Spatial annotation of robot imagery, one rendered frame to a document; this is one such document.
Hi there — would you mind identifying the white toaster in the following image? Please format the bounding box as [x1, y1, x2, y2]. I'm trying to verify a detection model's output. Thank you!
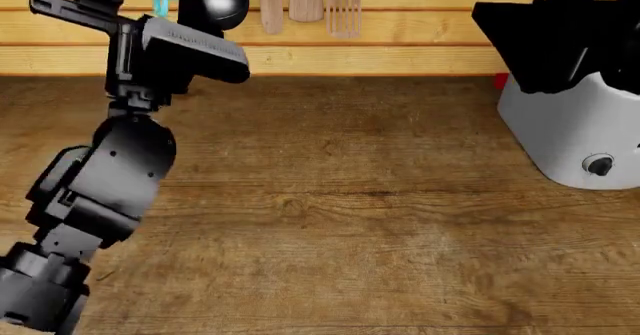
[496, 70, 640, 191]

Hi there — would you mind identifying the black ladle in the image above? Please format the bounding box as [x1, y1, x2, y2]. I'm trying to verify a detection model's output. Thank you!
[197, 0, 251, 32]

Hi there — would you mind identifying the black toaster knob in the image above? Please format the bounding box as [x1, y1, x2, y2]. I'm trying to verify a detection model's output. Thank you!
[581, 152, 616, 177]

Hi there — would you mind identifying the narrow wooden spatula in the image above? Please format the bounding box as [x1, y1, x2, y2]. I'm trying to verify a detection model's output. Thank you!
[258, 0, 285, 36]

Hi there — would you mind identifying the slotted wooden spatula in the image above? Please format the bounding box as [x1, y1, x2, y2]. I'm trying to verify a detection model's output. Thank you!
[325, 0, 363, 40]

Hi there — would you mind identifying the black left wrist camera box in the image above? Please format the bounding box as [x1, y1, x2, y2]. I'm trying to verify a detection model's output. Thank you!
[141, 15, 252, 86]

